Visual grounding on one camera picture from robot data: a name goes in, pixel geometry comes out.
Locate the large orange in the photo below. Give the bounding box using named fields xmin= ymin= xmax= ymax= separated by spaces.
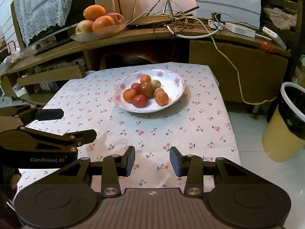
xmin=92 ymin=15 xmax=116 ymax=32
xmin=83 ymin=5 xmax=106 ymax=21

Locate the black router with antennas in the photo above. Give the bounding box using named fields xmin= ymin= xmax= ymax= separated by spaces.
xmin=117 ymin=0 xmax=201 ymax=28

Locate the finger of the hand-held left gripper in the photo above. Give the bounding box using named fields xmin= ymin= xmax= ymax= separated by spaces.
xmin=20 ymin=126 xmax=97 ymax=153
xmin=0 ymin=105 xmax=64 ymax=125

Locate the large dark red tomato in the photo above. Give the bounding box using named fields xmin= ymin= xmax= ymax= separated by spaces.
xmin=139 ymin=82 xmax=155 ymax=99

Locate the cherry print tablecloth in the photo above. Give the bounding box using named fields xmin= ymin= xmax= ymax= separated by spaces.
xmin=17 ymin=62 xmax=242 ymax=196

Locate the person's left hand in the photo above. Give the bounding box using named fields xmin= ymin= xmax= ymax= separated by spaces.
xmin=7 ymin=167 xmax=22 ymax=201

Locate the yellow trash bin black bag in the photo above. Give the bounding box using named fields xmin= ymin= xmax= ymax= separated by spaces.
xmin=261 ymin=82 xmax=305 ymax=163

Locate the bright red tomato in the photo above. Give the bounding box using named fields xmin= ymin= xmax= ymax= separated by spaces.
xmin=132 ymin=94 xmax=147 ymax=108

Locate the pale yellow apple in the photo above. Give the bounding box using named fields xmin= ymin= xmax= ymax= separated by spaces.
xmin=75 ymin=20 xmax=94 ymax=35

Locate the dark wooden shelf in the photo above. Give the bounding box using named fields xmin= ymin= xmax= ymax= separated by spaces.
xmin=261 ymin=0 xmax=305 ymax=86

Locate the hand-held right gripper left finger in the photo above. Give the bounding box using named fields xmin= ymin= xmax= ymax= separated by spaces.
xmin=51 ymin=145 xmax=136 ymax=198

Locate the red apple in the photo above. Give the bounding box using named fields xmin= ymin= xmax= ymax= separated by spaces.
xmin=106 ymin=13 xmax=125 ymax=25

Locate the white rectangular adapter box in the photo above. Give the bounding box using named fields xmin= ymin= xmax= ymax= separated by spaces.
xmin=225 ymin=22 xmax=256 ymax=38

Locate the white cable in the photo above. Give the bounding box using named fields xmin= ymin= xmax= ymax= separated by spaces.
xmin=167 ymin=24 xmax=219 ymax=39

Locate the beige crumpled cloth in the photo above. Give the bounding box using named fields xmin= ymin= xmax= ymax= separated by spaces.
xmin=264 ymin=7 xmax=298 ymax=30

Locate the wooden drawer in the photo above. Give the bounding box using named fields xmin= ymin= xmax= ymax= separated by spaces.
xmin=16 ymin=65 xmax=86 ymax=87

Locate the long white power strip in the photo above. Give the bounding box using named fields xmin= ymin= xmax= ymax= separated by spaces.
xmin=262 ymin=26 xmax=287 ymax=49

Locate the small white power strip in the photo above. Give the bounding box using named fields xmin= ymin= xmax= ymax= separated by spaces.
xmin=208 ymin=19 xmax=224 ymax=30

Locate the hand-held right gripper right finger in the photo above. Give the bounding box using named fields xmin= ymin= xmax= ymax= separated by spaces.
xmin=170 ymin=146 xmax=255 ymax=198

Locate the white floral plate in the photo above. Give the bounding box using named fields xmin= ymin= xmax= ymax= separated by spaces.
xmin=112 ymin=69 xmax=185 ymax=114

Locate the glass fruit bowl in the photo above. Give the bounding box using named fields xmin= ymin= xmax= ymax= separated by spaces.
xmin=70 ymin=20 xmax=130 ymax=42

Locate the tangle of cables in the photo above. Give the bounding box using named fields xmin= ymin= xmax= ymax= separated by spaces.
xmin=130 ymin=12 xmax=278 ymax=105

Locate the wooden cabinet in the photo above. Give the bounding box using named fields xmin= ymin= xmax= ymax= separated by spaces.
xmin=0 ymin=17 xmax=292 ymax=105

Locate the white lace cloth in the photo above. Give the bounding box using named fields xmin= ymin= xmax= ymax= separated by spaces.
xmin=14 ymin=0 xmax=75 ymax=46

